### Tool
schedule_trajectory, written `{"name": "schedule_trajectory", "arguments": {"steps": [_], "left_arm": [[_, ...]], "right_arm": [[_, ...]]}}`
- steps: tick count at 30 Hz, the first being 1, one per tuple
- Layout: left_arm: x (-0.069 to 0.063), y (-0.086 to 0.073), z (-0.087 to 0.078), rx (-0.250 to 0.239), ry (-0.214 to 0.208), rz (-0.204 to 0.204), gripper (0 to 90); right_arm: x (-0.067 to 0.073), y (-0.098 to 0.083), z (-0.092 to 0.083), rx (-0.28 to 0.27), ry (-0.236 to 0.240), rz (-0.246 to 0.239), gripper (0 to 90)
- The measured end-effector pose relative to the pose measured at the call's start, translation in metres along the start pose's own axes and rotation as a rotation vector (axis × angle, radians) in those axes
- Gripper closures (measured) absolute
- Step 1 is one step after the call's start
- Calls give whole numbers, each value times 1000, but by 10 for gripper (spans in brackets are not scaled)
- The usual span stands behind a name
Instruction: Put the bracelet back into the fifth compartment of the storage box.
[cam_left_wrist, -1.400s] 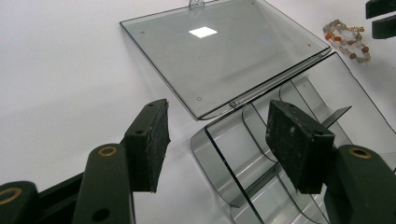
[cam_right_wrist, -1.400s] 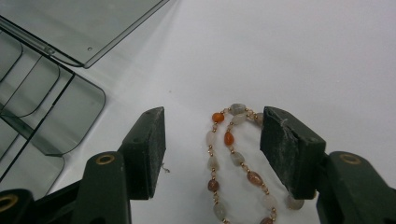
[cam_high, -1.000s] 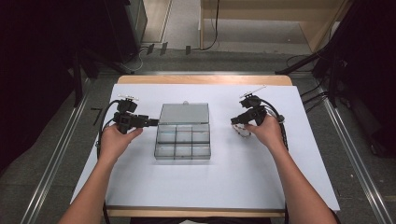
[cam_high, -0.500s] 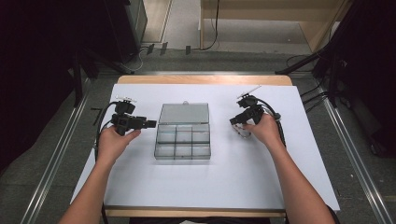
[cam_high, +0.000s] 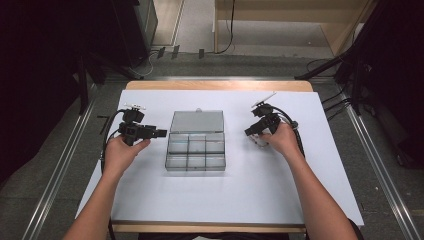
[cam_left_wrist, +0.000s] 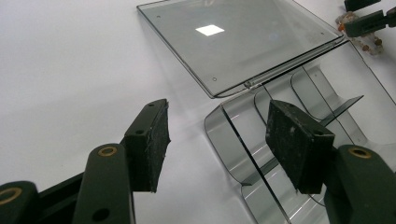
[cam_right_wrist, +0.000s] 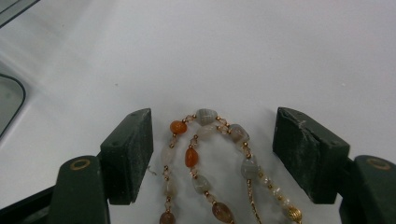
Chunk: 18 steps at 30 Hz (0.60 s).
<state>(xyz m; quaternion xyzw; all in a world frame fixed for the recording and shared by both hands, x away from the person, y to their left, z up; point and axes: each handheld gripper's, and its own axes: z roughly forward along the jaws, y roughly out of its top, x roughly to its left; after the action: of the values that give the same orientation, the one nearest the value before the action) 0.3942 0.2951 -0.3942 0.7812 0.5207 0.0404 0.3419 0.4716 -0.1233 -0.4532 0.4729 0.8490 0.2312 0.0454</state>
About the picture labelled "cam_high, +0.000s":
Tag white table sheet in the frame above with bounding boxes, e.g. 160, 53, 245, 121
75, 89, 365, 228

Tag person's left hand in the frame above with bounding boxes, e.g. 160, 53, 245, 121
101, 134, 152, 182

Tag black cabinet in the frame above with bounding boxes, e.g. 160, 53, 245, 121
109, 0, 159, 68

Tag wooden table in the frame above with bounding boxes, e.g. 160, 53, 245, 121
108, 79, 314, 234

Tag black stand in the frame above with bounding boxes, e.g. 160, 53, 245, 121
294, 33, 373, 116
75, 49, 145, 116

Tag black floor cables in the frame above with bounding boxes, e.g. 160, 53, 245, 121
320, 89, 353, 122

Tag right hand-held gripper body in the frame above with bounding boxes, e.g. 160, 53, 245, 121
251, 91, 283, 136

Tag metal floor rail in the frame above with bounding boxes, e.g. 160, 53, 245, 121
335, 85, 424, 240
20, 83, 98, 240

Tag person's right hand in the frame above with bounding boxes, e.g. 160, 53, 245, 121
259, 121, 303, 162

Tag clear plastic compartment box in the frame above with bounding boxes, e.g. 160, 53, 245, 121
164, 107, 227, 173

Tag person's dark clothing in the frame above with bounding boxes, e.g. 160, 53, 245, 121
138, 232, 308, 240

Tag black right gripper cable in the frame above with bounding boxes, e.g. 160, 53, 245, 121
271, 105, 306, 158

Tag black hanging cable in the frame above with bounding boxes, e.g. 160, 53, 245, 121
214, 0, 236, 55

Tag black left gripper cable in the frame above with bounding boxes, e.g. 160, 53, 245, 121
99, 108, 127, 174

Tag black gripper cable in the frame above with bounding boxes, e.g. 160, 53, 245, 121
271, 105, 306, 158
99, 108, 127, 174

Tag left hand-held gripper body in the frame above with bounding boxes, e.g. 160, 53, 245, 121
117, 102, 158, 147

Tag dark curtain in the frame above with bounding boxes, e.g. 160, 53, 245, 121
0, 0, 118, 188
336, 0, 424, 169

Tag white floor cable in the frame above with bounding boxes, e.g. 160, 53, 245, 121
132, 49, 157, 77

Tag wooden shelf unit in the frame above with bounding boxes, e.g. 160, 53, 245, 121
213, 0, 379, 58

